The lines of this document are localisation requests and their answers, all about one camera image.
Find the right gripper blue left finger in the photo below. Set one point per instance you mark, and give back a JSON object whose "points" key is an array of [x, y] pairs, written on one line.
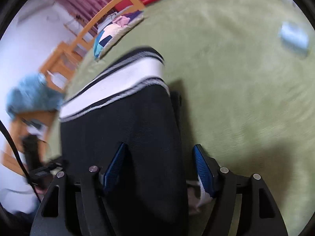
{"points": [[113, 170]]}

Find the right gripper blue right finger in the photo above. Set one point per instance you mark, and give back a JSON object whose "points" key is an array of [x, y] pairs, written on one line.
{"points": [[207, 170]]}

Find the black pants with white stripe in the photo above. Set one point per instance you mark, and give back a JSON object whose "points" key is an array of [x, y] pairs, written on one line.
{"points": [[129, 102]]}

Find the light blue fleece garment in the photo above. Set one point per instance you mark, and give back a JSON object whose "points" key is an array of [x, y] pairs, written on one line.
{"points": [[32, 94]]}

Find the green plush bed blanket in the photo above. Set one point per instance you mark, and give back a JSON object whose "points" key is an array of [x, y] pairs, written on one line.
{"points": [[248, 99]]}

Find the geometric patterned cushion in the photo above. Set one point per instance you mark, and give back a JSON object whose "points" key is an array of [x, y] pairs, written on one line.
{"points": [[114, 31]]}

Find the left red chair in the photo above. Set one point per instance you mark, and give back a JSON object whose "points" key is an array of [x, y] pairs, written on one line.
{"points": [[122, 5]]}

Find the small light blue case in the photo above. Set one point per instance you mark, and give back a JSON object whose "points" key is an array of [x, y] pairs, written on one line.
{"points": [[294, 38]]}

